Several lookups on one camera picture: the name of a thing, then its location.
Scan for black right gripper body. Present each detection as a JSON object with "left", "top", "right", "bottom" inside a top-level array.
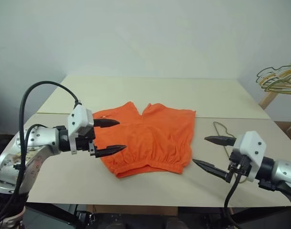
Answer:
[{"left": 227, "top": 150, "right": 255, "bottom": 184}]

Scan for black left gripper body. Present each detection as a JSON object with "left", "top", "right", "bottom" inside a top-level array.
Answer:
[{"left": 75, "top": 125, "right": 98, "bottom": 158}]

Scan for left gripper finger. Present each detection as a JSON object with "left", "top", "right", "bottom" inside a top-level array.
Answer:
[
  {"left": 95, "top": 144, "right": 128, "bottom": 159},
  {"left": 92, "top": 118, "right": 120, "bottom": 129}
]

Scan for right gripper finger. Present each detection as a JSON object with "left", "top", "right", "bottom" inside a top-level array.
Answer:
[
  {"left": 204, "top": 135, "right": 237, "bottom": 147},
  {"left": 192, "top": 158, "right": 232, "bottom": 184}
]

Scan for orange shorts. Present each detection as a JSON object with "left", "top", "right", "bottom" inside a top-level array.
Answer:
[{"left": 92, "top": 101, "right": 197, "bottom": 179}]

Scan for wooden rack pole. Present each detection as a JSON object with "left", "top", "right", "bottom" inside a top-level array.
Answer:
[{"left": 259, "top": 54, "right": 291, "bottom": 111}]

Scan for thin wire hanger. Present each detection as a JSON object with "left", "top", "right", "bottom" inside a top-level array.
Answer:
[{"left": 213, "top": 121, "right": 250, "bottom": 184}]

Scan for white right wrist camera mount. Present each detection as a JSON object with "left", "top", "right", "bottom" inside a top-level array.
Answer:
[{"left": 232, "top": 130, "right": 267, "bottom": 183}]

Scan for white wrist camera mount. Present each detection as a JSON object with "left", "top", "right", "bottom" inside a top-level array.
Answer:
[
  {"left": 232, "top": 130, "right": 267, "bottom": 183},
  {"left": 67, "top": 104, "right": 95, "bottom": 156}
]

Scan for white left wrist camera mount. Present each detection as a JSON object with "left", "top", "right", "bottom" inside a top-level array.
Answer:
[{"left": 67, "top": 104, "right": 95, "bottom": 156}]

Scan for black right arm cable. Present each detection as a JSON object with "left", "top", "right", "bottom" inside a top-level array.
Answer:
[{"left": 223, "top": 167, "right": 243, "bottom": 229}]

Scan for group of wire hangers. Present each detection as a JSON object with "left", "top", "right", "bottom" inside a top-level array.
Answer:
[{"left": 264, "top": 84, "right": 291, "bottom": 95}]

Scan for bundle of wire hangers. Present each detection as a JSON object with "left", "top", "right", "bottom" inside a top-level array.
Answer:
[{"left": 260, "top": 71, "right": 291, "bottom": 93}]

